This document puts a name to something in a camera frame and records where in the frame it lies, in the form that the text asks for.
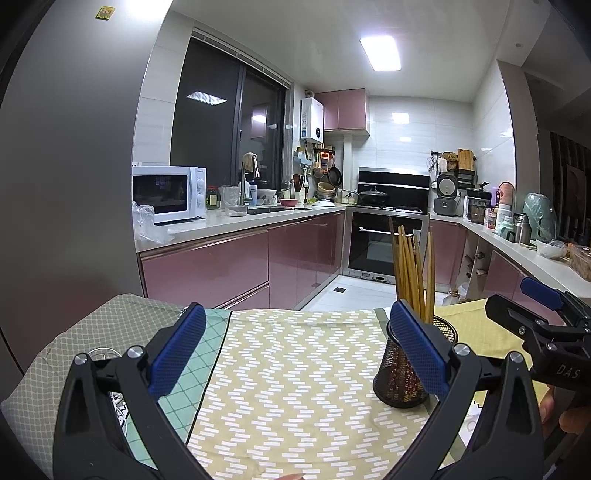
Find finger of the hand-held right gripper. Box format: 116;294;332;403
520;276;591;326
485;295;574;345

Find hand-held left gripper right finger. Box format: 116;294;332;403
389;298;546;480

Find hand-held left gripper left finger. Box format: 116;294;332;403
52;302;208;480

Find black mesh pen holder cup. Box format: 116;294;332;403
373;318;459;409

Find bunch of wooden chopsticks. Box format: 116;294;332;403
388;217;437;402

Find person's right hand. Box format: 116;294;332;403
538;387;591;437

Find wicker basket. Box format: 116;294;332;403
568;244;591;280

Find pale green bottle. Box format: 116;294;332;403
496;204;515;241

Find green plastic bag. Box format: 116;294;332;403
523;193;557;241

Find black countertop appliance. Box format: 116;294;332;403
465;187;491;224

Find black built-in oven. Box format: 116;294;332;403
347;210;428;282

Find patchwork printed tablecloth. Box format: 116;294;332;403
0;293;555;480

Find clear crumpled plastic bag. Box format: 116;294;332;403
133;203;171;245

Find white rice cooker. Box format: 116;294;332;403
434;173;460;216

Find black wok with lid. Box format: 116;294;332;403
358;186;389;207

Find clear plastic container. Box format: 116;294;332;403
219;185;250;217

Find white microwave oven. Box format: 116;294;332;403
132;166;208;227

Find black range hood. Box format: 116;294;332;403
358;167;430;214

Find steel kitchen faucet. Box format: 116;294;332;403
239;152;262;207

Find grey refrigerator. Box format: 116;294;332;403
0;0;174;374

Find dark kitchen window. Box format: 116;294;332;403
170;37;291;208

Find white water heater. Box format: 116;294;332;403
300;98;325;141

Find rectangular ceiling light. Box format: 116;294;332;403
360;34;402;72

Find white wired earphones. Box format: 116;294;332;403
85;347;130;437

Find pink wall cabinet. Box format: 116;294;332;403
315;89;371;137

